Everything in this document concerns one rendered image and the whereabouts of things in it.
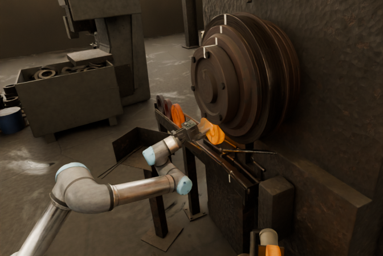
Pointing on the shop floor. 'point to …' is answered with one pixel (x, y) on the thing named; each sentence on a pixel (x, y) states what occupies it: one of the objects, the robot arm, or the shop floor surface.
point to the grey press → (107, 23)
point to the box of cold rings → (68, 96)
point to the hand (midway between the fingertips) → (213, 125)
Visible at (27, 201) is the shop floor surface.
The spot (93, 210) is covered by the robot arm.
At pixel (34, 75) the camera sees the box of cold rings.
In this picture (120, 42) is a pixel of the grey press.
